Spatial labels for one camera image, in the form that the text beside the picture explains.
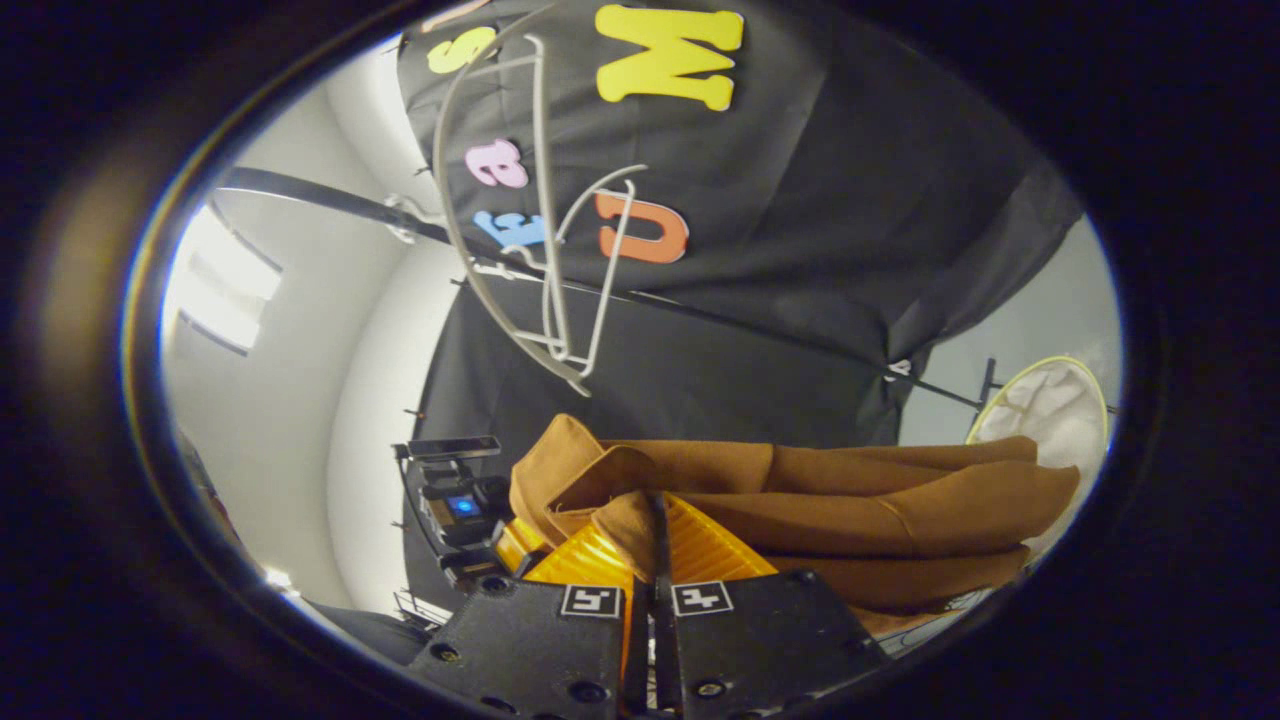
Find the brown shirt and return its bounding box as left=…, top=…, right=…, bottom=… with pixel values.
left=508, top=413, right=1083, bottom=641

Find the grey tape wrap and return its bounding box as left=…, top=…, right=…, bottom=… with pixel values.
left=385, top=195, right=423, bottom=246

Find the white hanger with taped hook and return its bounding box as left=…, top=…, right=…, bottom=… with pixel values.
left=385, top=5, right=593, bottom=398

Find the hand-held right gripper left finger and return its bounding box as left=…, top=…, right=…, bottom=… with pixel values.
left=408, top=498, right=663, bottom=720

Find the white laundry hamper yellow rim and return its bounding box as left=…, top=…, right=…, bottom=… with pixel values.
left=880, top=355, right=1113, bottom=658

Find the white plastic hanger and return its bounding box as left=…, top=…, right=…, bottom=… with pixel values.
left=470, top=163, right=651, bottom=381

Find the black backdrop cloth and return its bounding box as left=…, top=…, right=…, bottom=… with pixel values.
left=395, top=0, right=1086, bottom=611

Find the ceiling light panel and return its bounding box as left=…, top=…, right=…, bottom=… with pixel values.
left=163, top=205, right=283, bottom=356

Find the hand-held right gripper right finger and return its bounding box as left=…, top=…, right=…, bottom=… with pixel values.
left=660, top=494, right=891, bottom=720

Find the black clothes rack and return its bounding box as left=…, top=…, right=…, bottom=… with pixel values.
left=215, top=165, right=1116, bottom=413

